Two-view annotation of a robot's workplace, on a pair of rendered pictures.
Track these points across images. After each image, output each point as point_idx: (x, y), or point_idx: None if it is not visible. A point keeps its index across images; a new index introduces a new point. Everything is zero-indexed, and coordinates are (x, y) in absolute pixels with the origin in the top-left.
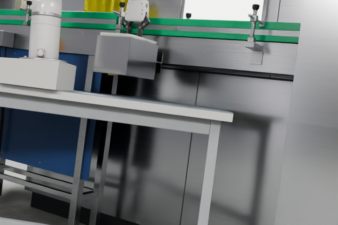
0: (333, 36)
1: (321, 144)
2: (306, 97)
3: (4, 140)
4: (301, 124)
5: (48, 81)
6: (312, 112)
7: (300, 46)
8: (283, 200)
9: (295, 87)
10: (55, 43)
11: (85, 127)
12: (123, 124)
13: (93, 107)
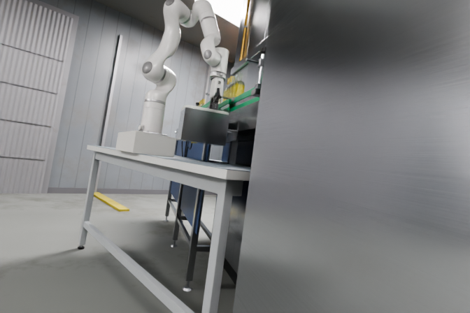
0: (285, 45)
1: (266, 209)
2: (262, 140)
3: (184, 198)
4: (257, 179)
5: (131, 146)
6: (264, 161)
7: (263, 74)
8: (238, 290)
9: (257, 128)
10: (152, 121)
11: (198, 188)
12: (246, 191)
13: (157, 167)
